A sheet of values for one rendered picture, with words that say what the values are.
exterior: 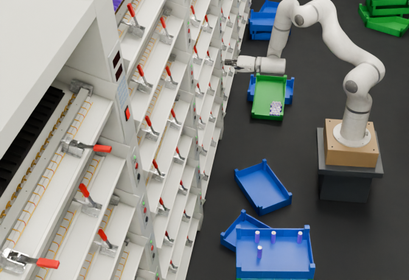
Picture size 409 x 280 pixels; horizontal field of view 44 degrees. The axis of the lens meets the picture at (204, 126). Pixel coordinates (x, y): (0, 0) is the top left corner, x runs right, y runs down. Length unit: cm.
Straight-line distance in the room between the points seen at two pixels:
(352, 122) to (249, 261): 89
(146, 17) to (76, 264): 71
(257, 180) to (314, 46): 147
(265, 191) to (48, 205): 200
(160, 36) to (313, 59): 229
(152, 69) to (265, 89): 190
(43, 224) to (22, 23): 37
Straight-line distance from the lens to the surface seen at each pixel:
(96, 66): 113
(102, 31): 109
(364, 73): 239
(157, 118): 169
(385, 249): 274
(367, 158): 264
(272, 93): 338
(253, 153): 306
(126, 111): 125
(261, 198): 282
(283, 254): 213
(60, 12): 102
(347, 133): 261
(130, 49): 133
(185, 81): 199
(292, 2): 251
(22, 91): 83
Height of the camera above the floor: 217
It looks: 42 degrees down
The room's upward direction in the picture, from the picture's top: 3 degrees counter-clockwise
